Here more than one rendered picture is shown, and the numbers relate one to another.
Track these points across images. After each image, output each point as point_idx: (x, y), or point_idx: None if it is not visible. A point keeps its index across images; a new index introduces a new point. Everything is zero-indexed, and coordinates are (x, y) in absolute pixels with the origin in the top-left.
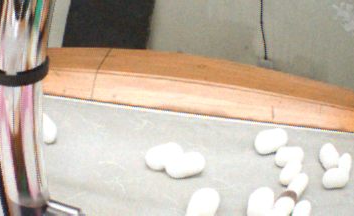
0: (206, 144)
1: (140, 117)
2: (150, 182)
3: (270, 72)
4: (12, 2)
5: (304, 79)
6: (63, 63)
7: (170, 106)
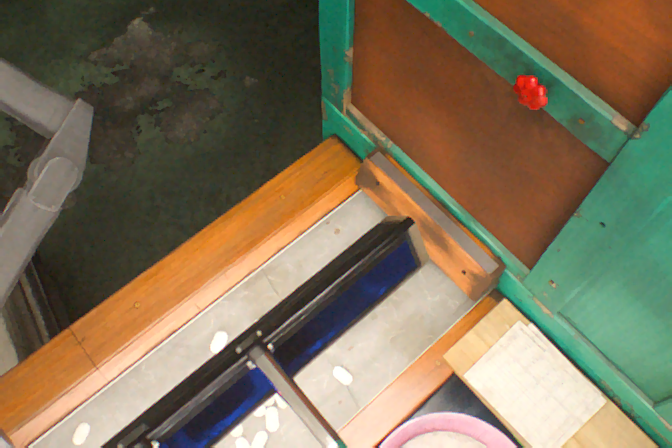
0: (188, 365)
1: (144, 370)
2: None
3: (168, 264)
4: None
5: (192, 244)
6: (63, 379)
7: (148, 349)
